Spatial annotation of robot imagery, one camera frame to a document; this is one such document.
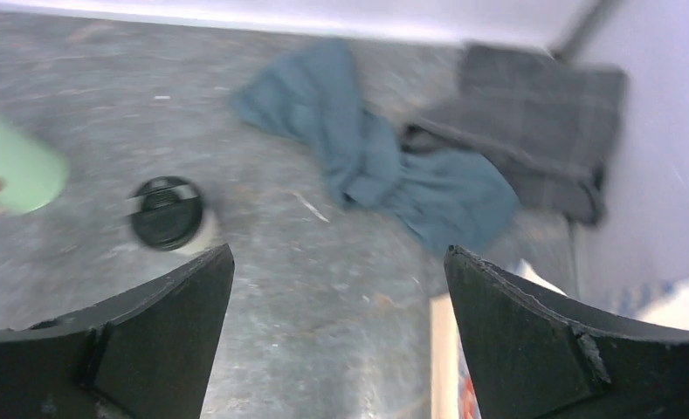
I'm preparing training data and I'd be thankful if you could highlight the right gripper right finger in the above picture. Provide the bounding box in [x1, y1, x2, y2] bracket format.
[444, 246, 689, 419]

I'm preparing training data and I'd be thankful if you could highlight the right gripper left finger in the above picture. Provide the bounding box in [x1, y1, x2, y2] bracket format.
[0, 245, 235, 418]

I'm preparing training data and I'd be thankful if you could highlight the paper takeout bag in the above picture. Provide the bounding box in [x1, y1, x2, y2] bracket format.
[431, 247, 689, 418]

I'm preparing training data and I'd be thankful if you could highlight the black plastic cup lid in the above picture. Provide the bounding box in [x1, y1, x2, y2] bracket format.
[124, 175, 204, 251]

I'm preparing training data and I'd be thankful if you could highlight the white paper coffee cup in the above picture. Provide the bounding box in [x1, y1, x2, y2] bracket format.
[173, 209, 219, 256]

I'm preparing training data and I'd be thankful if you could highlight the blue cloth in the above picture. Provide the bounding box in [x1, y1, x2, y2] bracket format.
[231, 39, 519, 255]

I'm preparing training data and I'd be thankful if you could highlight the green straw holder can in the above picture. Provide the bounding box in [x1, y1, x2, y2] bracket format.
[0, 118, 70, 214]

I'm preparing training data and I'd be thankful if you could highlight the grey plaid cloth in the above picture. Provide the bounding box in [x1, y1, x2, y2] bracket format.
[401, 44, 627, 225]

